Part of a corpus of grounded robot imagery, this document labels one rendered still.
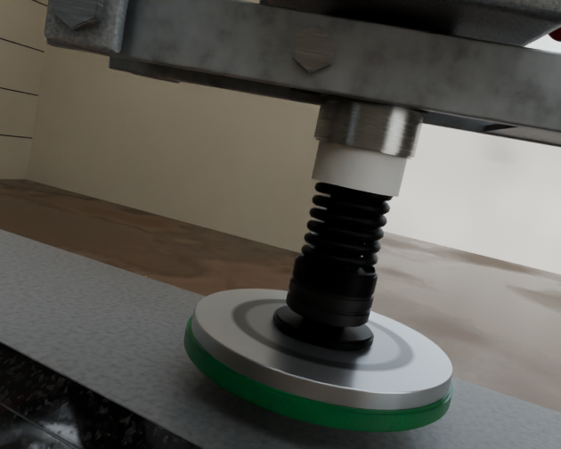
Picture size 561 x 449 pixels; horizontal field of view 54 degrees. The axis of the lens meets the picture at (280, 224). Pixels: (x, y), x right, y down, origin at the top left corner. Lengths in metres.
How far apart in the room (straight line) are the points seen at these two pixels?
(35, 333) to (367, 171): 0.31
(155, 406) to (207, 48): 0.25
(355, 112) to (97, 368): 0.28
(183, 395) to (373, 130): 0.24
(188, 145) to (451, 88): 5.65
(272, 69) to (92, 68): 6.38
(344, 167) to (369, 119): 0.04
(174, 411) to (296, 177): 5.14
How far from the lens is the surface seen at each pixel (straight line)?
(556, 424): 0.60
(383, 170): 0.42
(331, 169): 0.42
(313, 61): 0.38
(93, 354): 0.49
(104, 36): 0.39
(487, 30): 0.41
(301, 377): 0.37
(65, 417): 0.44
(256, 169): 5.66
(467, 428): 0.52
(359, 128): 0.41
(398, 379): 0.41
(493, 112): 0.40
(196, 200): 5.95
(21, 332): 0.53
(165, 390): 0.45
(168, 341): 0.54
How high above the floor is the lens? 1.02
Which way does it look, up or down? 8 degrees down
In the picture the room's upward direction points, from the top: 12 degrees clockwise
